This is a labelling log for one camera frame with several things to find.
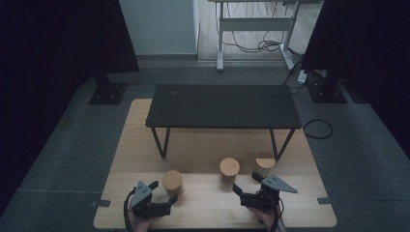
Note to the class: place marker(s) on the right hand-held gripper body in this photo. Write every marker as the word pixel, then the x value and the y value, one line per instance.
pixel 274 185

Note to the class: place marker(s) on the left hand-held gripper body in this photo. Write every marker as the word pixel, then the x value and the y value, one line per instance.
pixel 141 193

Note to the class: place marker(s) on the black low shelf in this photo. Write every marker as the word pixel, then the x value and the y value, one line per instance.
pixel 222 106

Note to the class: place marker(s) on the person's left hand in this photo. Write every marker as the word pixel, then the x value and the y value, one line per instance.
pixel 141 224

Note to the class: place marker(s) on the person's right hand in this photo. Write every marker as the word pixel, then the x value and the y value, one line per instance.
pixel 265 219

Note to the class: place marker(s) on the grey tape piece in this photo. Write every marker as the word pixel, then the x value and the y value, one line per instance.
pixel 325 200
pixel 101 203

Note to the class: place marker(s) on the white power strip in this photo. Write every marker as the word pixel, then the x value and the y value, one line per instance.
pixel 302 77

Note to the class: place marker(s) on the white panel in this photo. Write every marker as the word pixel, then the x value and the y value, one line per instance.
pixel 158 25

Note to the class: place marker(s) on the black curtain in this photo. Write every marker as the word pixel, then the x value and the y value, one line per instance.
pixel 370 42
pixel 58 48

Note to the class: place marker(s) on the black stand with base plate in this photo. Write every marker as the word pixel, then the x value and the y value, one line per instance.
pixel 108 93
pixel 325 92

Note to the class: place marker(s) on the white desk frame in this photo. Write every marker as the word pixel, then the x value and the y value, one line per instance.
pixel 254 24

